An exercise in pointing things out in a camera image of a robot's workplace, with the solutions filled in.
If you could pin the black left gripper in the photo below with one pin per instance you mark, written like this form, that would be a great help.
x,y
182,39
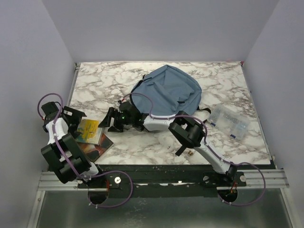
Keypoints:
x,y
76,116

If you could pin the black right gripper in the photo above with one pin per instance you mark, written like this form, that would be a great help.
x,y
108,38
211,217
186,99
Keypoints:
x,y
107,122

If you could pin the yellow illustrated book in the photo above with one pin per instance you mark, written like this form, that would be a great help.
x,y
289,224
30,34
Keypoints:
x,y
90,132

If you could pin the dark red notebook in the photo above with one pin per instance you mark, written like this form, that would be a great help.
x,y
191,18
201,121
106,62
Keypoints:
x,y
94,152

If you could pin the blue student backpack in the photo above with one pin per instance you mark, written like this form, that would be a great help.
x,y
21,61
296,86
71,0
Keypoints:
x,y
166,91

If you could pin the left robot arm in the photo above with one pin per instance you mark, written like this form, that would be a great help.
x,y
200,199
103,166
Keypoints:
x,y
62,153

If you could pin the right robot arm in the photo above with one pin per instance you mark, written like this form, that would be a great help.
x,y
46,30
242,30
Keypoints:
x,y
190,132

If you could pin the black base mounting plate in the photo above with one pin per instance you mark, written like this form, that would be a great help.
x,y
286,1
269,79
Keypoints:
x,y
164,181

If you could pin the clear plastic packet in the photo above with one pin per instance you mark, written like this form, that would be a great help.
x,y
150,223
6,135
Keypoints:
x,y
229,122

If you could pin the aluminium frame rail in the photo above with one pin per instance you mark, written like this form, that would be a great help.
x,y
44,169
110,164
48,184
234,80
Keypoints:
x,y
275,179

